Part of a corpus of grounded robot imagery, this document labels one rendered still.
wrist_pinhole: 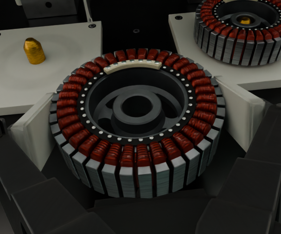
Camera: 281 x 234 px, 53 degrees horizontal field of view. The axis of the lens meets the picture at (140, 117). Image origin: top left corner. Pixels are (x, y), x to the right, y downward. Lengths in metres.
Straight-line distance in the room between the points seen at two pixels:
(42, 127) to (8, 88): 0.17
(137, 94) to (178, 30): 0.19
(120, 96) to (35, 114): 0.06
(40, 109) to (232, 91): 0.11
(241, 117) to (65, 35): 0.28
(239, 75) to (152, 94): 0.14
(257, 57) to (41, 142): 0.23
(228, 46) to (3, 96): 0.24
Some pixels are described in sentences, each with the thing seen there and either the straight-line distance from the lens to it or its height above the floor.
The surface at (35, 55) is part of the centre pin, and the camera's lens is 0.34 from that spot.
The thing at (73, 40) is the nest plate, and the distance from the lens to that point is 0.38.
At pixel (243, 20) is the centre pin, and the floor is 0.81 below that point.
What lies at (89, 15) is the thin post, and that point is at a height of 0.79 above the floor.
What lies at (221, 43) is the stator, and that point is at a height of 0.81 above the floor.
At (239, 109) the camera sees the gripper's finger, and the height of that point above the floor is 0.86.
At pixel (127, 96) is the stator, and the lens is 0.19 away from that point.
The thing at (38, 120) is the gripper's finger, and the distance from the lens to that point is 0.16.
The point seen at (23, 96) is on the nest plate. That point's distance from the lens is 0.31.
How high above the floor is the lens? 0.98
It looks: 48 degrees down
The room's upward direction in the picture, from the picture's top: 4 degrees counter-clockwise
